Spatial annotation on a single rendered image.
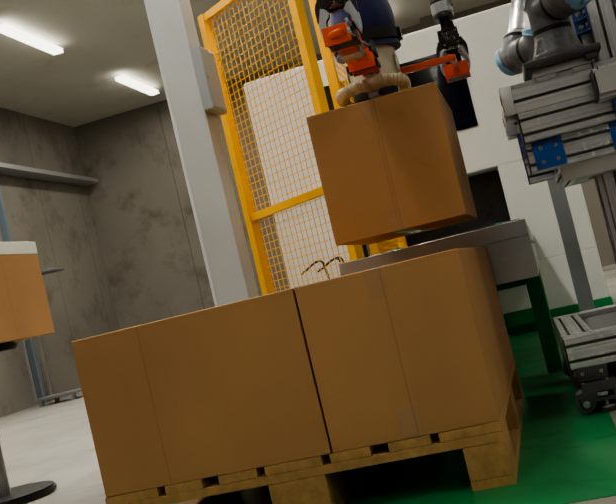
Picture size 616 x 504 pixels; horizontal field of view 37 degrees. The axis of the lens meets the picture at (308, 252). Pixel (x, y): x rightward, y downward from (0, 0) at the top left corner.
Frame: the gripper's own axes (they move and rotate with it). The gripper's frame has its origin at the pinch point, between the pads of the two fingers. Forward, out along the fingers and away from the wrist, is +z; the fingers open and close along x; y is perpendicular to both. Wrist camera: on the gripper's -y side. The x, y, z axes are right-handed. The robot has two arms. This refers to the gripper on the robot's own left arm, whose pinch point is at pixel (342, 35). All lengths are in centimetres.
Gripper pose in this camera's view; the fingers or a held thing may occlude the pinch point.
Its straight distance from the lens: 251.9
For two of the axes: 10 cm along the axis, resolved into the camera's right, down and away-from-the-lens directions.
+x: -9.5, 2.4, 2.1
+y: 2.2, 0.0, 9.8
